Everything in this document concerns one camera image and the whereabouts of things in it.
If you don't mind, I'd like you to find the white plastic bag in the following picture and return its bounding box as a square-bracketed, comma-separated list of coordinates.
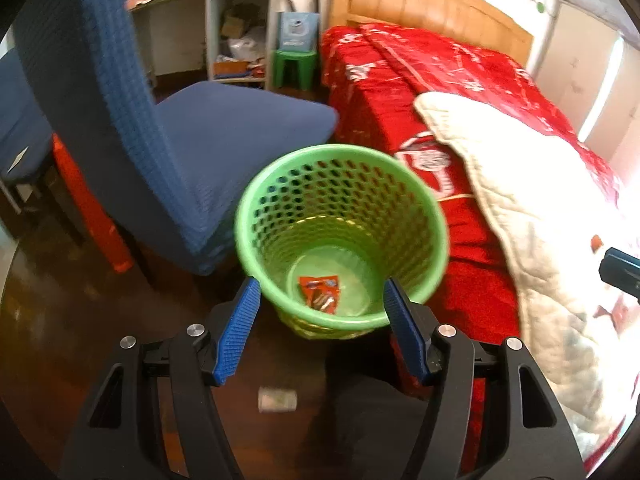
[229, 30, 266, 63]

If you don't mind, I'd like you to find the red plastic bag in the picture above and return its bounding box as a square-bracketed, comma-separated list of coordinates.
[51, 132, 134, 274]

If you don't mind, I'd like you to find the red snack wrapper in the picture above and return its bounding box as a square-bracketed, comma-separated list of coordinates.
[298, 275, 341, 315]

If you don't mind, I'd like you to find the green plastic stool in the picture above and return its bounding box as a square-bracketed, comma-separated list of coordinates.
[272, 49, 319, 92]

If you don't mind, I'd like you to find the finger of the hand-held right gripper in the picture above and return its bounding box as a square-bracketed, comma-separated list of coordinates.
[598, 247, 640, 306]

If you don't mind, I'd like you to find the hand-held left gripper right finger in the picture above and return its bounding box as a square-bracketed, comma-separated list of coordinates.
[382, 276, 586, 480]

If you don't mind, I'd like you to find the small white cup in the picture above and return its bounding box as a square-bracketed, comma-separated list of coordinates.
[257, 386, 299, 414]

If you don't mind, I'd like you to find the white open shelf unit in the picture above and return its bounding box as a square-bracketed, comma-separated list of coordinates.
[205, 0, 281, 91]

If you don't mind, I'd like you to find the cardboard box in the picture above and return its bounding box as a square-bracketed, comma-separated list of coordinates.
[221, 5, 261, 38]

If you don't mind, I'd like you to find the blue cushioned chair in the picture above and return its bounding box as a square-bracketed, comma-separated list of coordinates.
[0, 50, 57, 211]

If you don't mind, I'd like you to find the wooden bed headboard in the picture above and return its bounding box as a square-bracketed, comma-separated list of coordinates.
[327, 0, 534, 68]

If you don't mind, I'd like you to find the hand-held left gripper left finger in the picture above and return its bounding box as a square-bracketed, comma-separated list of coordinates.
[60, 276, 263, 480]

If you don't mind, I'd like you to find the beige wardrobe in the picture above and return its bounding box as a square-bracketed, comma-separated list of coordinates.
[535, 0, 640, 171]

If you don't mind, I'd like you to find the blue fabric chair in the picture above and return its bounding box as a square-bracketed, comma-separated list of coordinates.
[12, 0, 341, 277]

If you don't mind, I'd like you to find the white quilted blanket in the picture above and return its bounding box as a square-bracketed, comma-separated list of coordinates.
[414, 91, 640, 443]

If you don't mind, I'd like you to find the green perforated plastic basket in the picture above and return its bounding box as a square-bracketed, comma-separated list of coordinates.
[234, 144, 450, 341]

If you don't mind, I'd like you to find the red printed blanket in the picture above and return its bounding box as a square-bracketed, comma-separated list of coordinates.
[320, 25, 626, 473]

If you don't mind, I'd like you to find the blue and white bag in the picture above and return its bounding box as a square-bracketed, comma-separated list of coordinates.
[277, 11, 319, 53]

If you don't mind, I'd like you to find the white desk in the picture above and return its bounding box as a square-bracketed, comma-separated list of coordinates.
[125, 0, 208, 81]

